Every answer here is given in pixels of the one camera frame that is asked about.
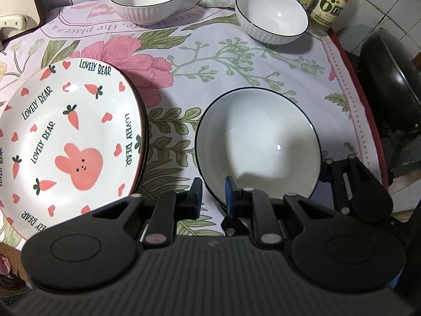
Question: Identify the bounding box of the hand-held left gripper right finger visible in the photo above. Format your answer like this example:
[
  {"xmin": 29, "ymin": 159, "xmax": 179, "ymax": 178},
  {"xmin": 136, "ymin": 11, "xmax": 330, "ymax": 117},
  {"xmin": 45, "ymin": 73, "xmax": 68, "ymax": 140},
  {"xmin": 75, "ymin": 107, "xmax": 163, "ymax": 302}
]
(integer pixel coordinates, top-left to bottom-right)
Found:
[{"xmin": 224, "ymin": 176, "xmax": 331, "ymax": 247}]

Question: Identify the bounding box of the white plate with black rim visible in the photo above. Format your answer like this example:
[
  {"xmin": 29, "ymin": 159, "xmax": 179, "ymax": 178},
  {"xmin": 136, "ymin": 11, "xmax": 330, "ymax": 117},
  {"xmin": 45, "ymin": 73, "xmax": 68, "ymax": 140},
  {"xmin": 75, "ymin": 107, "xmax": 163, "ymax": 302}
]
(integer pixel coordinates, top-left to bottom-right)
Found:
[{"xmin": 123, "ymin": 74, "xmax": 149, "ymax": 198}]

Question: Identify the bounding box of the black gas stove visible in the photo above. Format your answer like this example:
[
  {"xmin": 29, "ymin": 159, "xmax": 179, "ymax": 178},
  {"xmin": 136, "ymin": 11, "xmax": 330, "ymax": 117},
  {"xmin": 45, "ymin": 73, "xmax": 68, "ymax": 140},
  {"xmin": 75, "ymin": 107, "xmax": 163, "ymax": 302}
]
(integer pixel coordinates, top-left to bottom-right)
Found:
[{"xmin": 378, "ymin": 122, "xmax": 421, "ymax": 211}]

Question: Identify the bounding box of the cleaver with white handle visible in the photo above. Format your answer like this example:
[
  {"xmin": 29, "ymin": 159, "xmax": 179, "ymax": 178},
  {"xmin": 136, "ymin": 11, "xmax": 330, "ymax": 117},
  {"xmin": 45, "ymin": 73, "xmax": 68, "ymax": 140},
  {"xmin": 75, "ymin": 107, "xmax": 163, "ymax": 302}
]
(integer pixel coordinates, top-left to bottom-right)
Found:
[{"xmin": 0, "ymin": 15, "xmax": 28, "ymax": 40}]

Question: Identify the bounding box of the rabbit print plate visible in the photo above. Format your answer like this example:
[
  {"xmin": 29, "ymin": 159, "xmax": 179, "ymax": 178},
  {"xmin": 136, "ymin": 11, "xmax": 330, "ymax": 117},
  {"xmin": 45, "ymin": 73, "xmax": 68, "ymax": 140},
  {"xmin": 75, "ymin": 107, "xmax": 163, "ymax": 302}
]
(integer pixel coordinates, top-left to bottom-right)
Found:
[{"xmin": 0, "ymin": 57, "xmax": 147, "ymax": 247}]

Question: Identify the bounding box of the floral tablecloth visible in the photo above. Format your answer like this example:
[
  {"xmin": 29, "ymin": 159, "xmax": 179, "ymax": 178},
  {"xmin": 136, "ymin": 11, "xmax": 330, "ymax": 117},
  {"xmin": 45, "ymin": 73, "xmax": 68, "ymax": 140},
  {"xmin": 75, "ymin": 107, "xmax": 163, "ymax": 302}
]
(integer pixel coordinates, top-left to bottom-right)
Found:
[{"xmin": 0, "ymin": 0, "xmax": 384, "ymax": 247}]

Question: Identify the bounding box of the black pot with glass lid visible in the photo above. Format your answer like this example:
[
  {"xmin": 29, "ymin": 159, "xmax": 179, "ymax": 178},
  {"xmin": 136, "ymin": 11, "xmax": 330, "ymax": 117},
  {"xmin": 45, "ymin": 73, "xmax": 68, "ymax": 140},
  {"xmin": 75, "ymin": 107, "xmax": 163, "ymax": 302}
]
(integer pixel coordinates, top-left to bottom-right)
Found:
[{"xmin": 358, "ymin": 28, "xmax": 421, "ymax": 139}]

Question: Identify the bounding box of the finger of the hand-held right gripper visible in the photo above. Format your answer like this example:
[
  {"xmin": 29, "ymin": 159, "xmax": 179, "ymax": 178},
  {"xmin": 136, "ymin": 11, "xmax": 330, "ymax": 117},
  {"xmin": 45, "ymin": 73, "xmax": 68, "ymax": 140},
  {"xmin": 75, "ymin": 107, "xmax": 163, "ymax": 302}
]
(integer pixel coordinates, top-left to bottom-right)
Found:
[{"xmin": 322, "ymin": 154, "xmax": 374, "ymax": 213}]

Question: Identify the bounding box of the clear vinegar bottle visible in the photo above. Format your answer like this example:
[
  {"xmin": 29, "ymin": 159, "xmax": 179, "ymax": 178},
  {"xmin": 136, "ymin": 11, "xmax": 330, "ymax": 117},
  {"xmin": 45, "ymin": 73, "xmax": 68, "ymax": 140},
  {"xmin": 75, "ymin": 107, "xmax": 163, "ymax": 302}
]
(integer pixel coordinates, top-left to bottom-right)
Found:
[{"xmin": 309, "ymin": 0, "xmax": 354, "ymax": 35}]

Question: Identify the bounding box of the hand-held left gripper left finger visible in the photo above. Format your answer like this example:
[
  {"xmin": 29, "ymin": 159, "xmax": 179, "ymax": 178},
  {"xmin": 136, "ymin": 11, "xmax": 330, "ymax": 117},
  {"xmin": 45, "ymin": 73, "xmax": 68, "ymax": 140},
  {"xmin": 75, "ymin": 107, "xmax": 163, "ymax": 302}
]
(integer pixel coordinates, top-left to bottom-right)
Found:
[{"xmin": 93, "ymin": 178, "xmax": 203, "ymax": 246}]

